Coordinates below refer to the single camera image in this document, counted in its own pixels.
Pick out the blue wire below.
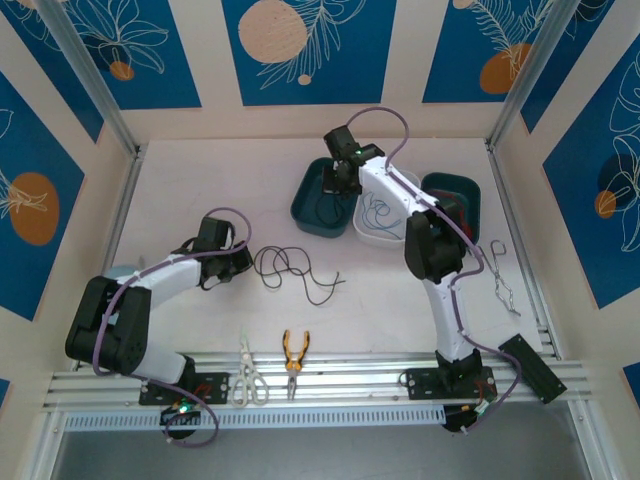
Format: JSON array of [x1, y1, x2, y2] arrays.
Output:
[[360, 192, 391, 216], [362, 209, 404, 239]]

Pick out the black wire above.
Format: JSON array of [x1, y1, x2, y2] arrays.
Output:
[[314, 192, 349, 226], [253, 244, 346, 306]]

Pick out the red wire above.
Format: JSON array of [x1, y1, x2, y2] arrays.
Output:
[[439, 197, 475, 236], [432, 188, 471, 216]]

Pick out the teal plastic bin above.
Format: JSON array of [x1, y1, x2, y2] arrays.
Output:
[[290, 157, 361, 239], [419, 172, 482, 241]]

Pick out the white plastic bin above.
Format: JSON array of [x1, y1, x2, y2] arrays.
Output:
[[352, 169, 421, 249]]

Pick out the white scissors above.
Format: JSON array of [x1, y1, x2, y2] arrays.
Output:
[[228, 327, 270, 407]]

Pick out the yellow black pliers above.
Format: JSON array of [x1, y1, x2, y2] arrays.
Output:
[[280, 328, 311, 401]]

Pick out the small black controller board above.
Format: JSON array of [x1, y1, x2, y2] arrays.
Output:
[[442, 404, 494, 434], [158, 402, 204, 427]]

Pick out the black rectangular box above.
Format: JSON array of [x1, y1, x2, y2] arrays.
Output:
[[498, 334, 569, 405]]

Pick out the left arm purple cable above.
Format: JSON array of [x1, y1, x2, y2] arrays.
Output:
[[92, 207, 254, 449]]

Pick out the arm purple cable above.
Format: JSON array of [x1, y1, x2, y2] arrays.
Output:
[[346, 106, 524, 436], [92, 207, 254, 449]]

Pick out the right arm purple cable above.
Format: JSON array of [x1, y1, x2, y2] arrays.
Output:
[[346, 106, 524, 436]]

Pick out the aluminium side rail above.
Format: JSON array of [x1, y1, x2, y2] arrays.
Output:
[[72, 147, 146, 371], [485, 142, 561, 359]]

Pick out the blue floral wall poster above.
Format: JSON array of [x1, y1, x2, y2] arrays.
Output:
[[221, 0, 399, 107], [519, 0, 617, 135], [542, 44, 640, 310], [422, 0, 556, 105], [0, 69, 86, 322], [62, 0, 203, 111], [0, 0, 105, 145]]

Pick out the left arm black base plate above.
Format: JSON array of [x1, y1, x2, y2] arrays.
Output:
[[138, 370, 231, 406]]

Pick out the silver metal wire clip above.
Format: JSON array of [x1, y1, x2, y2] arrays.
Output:
[[477, 239, 524, 317]]

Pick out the aluminium rail frame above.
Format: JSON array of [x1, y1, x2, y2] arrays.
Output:
[[42, 351, 599, 414]]

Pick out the white slotted cable duct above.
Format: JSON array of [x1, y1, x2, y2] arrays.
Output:
[[62, 405, 446, 432]]

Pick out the aluminium corner post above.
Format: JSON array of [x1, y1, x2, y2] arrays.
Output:
[[487, 0, 581, 151], [37, 0, 144, 159]]

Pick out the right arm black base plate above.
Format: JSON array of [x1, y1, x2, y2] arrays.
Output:
[[403, 366, 499, 401]]

